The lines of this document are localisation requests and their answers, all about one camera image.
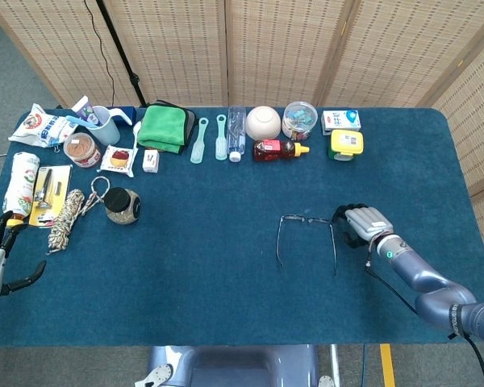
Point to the clear jar of binder clips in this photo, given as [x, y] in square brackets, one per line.
[299, 121]

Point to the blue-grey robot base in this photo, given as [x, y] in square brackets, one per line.
[234, 367]

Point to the white perforated foot plate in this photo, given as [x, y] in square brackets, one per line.
[157, 375]
[326, 382]

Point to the light blue plastic mug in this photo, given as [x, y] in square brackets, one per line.
[107, 131]

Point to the folded green grey towel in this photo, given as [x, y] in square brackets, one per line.
[161, 125]

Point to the white cake snack packet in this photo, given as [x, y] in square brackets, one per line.
[119, 159]

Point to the clear plastic water bottle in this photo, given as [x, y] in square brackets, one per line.
[236, 133]

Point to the green tub with yellow lid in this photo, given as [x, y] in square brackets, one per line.
[347, 141]

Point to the bamboo folding screen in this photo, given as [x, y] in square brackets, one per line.
[274, 52]

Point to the purple white toothpaste tube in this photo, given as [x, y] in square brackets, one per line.
[84, 109]

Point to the glass jar with black lid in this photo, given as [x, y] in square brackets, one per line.
[123, 209]

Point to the upturned cream bowl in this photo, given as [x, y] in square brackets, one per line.
[262, 123]

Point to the white bottle with yellow cap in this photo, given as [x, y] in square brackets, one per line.
[22, 181]

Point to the silver table leg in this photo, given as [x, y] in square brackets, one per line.
[335, 363]

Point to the white blue milk carton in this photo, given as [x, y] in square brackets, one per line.
[340, 119]

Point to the honey bottle with yellow cap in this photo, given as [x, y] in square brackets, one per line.
[274, 151]

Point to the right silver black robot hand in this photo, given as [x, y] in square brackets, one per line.
[367, 223]

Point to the clear snack jar red label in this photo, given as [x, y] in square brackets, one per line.
[80, 147]

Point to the white bag with blue print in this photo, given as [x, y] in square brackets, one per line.
[36, 127]

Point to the small white cardboard box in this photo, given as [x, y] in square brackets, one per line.
[151, 161]

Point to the black tripod pole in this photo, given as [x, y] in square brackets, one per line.
[121, 52]

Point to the small binder clip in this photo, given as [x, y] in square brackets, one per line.
[56, 148]

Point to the yellow floor tape strip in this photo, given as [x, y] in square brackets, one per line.
[387, 364]

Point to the wire-frame eyeglasses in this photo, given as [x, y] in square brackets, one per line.
[294, 217]

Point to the light blue toothbrush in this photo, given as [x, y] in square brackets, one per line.
[80, 121]

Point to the razor in yellow blister pack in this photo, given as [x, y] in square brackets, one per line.
[62, 177]

